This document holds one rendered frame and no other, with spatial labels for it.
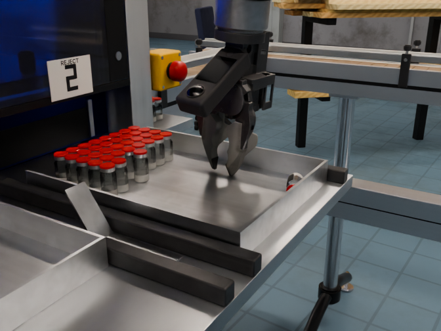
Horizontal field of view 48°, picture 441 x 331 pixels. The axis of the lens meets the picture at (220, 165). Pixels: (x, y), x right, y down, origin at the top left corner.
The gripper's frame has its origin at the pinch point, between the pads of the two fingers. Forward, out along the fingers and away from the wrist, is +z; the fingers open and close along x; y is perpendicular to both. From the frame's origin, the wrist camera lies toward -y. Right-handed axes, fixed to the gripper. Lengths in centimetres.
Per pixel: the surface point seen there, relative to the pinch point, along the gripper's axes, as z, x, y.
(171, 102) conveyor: 4.3, 36.7, 28.6
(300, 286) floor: 93, 27, 99
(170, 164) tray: 2.3, 8.8, -1.5
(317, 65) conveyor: 0, 25, 80
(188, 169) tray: 1.9, 5.0, -1.6
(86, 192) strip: -3.1, 1.9, -23.5
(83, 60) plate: -12.5, 23.2, -6.9
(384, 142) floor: 98, 69, 307
